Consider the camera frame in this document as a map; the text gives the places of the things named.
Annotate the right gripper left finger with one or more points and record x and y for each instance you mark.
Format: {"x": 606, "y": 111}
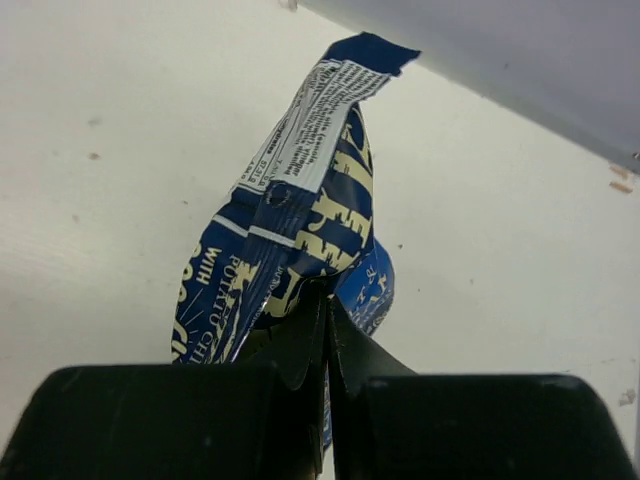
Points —
{"x": 288, "y": 437}

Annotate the blue Kettle chips bag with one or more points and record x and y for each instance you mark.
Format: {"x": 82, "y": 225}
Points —
{"x": 301, "y": 211}

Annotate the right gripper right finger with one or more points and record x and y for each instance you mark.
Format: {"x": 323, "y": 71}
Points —
{"x": 362, "y": 381}

